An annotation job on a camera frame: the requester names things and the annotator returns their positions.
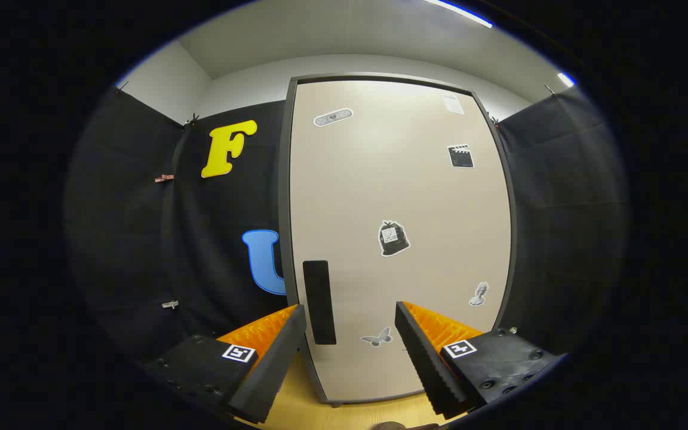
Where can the long ceiling light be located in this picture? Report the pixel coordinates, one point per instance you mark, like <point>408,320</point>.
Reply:
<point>457,12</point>

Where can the grey shoe cabinet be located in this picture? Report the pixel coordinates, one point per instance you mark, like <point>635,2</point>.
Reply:
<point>284,179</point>

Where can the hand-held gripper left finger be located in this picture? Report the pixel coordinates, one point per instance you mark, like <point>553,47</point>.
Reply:
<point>272,370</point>

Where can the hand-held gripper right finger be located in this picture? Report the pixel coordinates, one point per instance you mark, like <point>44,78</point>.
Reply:
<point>427,364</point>

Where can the beige shoe cabinet door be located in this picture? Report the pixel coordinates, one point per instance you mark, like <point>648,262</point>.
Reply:
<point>392,191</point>

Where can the silver metal clip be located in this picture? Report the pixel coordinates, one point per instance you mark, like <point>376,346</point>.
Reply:
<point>170,304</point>

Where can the short ceiling light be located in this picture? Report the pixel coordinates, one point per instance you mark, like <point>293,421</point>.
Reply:
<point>566,79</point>

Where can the black backdrop cloth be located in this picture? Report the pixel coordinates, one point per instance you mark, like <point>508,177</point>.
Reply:
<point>129,239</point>

